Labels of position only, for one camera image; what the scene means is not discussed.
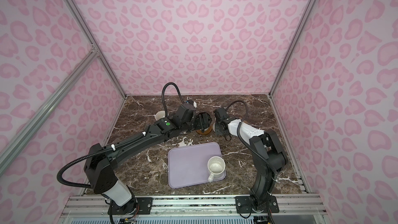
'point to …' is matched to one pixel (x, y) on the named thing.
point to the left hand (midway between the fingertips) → (208, 119)
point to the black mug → (202, 121)
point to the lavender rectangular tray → (188, 165)
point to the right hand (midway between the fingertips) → (222, 128)
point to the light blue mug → (160, 114)
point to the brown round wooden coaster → (206, 131)
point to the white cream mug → (216, 166)
